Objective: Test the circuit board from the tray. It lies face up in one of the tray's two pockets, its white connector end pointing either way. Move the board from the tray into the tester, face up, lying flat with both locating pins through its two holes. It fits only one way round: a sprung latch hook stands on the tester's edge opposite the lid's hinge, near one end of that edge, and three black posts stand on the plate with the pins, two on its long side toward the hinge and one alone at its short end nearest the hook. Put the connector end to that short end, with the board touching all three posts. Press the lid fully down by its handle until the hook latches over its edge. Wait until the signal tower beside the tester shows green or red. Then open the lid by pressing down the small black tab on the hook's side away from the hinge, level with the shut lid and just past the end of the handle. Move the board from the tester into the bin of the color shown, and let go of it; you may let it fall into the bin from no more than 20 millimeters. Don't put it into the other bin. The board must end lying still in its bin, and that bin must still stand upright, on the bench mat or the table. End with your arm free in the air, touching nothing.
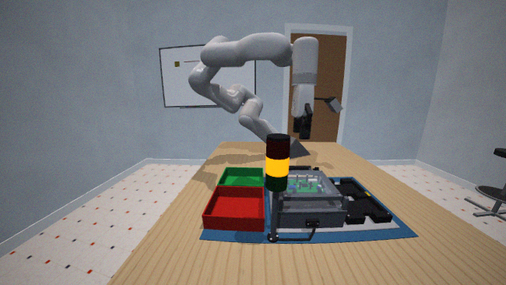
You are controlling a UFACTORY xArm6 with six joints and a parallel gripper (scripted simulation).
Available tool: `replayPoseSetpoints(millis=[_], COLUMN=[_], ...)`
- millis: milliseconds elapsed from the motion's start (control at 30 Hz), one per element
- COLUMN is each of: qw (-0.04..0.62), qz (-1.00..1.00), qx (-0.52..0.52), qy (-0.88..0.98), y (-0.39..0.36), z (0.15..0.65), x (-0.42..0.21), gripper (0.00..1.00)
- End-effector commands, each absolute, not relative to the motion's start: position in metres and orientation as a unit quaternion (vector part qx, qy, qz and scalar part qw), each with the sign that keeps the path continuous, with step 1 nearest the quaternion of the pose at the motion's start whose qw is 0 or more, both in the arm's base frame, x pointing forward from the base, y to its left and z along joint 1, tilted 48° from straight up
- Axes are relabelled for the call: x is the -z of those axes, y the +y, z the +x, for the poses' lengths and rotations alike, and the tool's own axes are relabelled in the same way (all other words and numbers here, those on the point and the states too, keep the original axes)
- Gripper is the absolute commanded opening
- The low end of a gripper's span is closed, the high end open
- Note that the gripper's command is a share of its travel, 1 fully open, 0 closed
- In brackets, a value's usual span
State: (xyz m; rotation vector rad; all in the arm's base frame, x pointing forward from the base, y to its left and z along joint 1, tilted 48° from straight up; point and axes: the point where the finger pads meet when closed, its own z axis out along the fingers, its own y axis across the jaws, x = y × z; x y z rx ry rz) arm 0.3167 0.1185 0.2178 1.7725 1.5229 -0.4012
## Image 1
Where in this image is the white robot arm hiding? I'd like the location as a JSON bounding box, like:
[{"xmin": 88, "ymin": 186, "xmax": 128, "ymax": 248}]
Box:
[{"xmin": 188, "ymin": 33, "xmax": 318, "ymax": 143}]

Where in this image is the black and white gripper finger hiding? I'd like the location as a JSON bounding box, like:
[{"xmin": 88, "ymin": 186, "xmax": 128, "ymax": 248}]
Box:
[
  {"xmin": 299, "ymin": 104, "xmax": 313, "ymax": 139},
  {"xmin": 293, "ymin": 117, "xmax": 301, "ymax": 133}
]

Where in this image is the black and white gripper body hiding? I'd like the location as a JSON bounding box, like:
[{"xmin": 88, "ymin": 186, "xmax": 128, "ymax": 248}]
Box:
[{"xmin": 291, "ymin": 83, "xmax": 317, "ymax": 118}]

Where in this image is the red open-top bin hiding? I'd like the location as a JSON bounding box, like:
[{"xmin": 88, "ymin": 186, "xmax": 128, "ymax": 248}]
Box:
[{"xmin": 202, "ymin": 185, "xmax": 265, "ymax": 232}]

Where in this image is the green bin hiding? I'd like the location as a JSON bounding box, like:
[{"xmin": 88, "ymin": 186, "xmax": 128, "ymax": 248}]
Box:
[{"xmin": 217, "ymin": 167, "xmax": 264, "ymax": 187}]

